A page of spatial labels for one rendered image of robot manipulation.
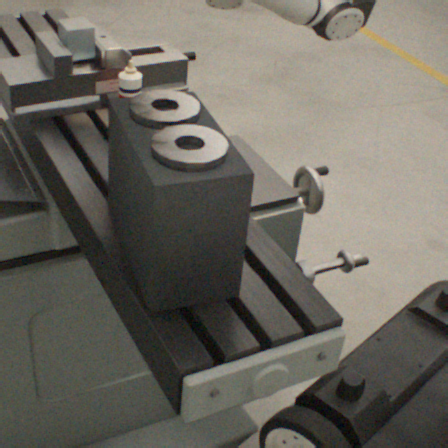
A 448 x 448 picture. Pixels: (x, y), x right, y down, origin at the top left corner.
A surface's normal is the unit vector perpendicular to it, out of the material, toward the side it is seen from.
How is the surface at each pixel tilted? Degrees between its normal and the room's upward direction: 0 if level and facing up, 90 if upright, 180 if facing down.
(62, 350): 90
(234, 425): 0
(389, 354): 0
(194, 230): 90
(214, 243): 90
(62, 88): 90
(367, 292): 0
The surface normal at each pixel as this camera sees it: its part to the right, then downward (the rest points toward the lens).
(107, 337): 0.46, 0.54
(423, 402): 0.08, -0.82
